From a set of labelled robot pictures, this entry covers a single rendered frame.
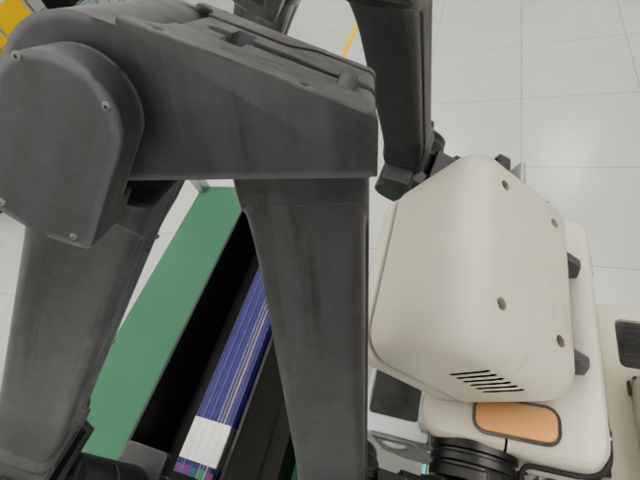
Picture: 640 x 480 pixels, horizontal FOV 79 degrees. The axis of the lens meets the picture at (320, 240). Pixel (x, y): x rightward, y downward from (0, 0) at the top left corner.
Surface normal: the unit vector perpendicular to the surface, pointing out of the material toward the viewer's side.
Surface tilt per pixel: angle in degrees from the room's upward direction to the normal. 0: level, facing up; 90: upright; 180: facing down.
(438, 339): 62
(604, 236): 0
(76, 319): 73
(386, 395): 0
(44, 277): 69
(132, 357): 0
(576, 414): 8
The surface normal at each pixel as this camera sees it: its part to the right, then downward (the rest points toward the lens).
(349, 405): -0.05, 0.56
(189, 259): -0.26, -0.59
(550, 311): 0.50, -0.34
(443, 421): -0.57, -0.31
